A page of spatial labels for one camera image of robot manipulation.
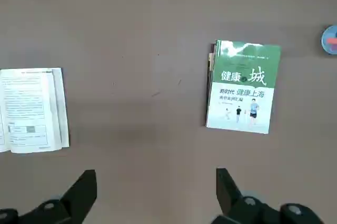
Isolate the green cover book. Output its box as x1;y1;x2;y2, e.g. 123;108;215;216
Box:
206;40;282;134

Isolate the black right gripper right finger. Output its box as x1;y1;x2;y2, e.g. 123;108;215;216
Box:
212;168;327;224

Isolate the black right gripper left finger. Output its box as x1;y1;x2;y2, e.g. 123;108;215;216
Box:
0;170;97;224

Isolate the blue white cover paperback book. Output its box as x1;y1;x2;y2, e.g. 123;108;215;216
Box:
0;67;71;154

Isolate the light blue pen cup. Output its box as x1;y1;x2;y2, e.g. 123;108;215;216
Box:
321;25;337;55

